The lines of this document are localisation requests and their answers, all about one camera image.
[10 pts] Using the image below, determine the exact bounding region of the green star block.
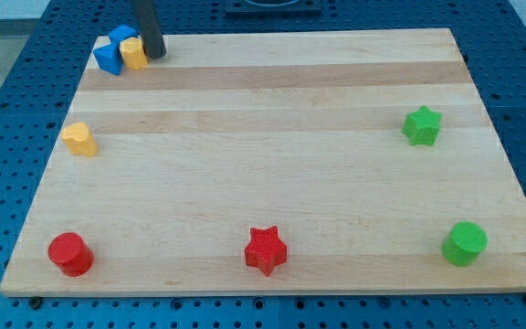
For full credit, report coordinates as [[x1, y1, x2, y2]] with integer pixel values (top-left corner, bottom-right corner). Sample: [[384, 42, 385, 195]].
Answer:
[[402, 106, 443, 146]]

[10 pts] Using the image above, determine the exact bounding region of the yellow hexagon block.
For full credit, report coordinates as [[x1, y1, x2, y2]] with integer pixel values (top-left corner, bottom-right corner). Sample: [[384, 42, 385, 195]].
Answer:
[[119, 37, 149, 69]]

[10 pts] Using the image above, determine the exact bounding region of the blue cube block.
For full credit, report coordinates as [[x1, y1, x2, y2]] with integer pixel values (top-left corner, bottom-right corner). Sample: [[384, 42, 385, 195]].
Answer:
[[108, 25, 138, 44]]

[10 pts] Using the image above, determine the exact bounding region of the green cylinder block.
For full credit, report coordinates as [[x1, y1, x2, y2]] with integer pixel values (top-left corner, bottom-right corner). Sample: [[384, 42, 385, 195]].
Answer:
[[441, 221, 488, 267]]

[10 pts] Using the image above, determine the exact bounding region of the red star block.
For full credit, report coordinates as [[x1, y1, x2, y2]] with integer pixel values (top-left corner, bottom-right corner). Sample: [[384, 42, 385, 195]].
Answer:
[[244, 226, 288, 277]]

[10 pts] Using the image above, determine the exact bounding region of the red cylinder block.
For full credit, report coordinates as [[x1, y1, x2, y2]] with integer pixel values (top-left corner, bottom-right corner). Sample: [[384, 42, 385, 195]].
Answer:
[[47, 232, 94, 277]]

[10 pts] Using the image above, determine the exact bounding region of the blue triangle block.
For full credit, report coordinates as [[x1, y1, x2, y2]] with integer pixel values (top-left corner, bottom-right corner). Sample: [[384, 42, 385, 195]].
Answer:
[[93, 43, 123, 76]]

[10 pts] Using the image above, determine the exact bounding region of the wooden board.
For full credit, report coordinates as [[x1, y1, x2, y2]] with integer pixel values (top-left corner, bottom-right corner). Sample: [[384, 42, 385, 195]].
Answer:
[[0, 28, 526, 297]]

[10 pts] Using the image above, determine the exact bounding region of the yellow heart block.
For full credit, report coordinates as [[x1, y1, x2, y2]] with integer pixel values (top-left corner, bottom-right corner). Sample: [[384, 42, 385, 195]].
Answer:
[[60, 122, 99, 157]]

